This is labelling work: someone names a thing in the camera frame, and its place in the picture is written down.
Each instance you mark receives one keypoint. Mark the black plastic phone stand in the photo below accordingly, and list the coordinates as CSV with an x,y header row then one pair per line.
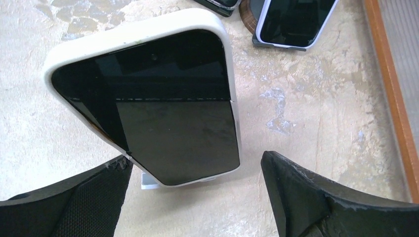
x,y
225,13

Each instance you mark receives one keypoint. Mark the white case phone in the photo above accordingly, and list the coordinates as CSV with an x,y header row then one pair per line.
x,y
161,91

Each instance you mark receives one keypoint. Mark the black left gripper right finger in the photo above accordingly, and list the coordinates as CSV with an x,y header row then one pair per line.
x,y
306,204

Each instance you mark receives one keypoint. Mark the silver metal phone stand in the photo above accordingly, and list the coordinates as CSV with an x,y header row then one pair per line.
x,y
148,182

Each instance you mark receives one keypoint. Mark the purple case phone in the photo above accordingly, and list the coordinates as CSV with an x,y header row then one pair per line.
x,y
223,4

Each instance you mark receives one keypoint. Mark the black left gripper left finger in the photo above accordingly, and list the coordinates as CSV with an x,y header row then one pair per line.
x,y
85,205

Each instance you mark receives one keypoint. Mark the wooden base phone stand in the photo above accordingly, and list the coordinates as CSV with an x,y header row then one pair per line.
x,y
249,12

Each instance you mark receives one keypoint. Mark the lilac case phone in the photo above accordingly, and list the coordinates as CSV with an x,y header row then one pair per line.
x,y
293,24

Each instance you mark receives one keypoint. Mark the orange wooden tiered rack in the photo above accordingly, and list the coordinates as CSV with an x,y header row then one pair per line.
x,y
396,103

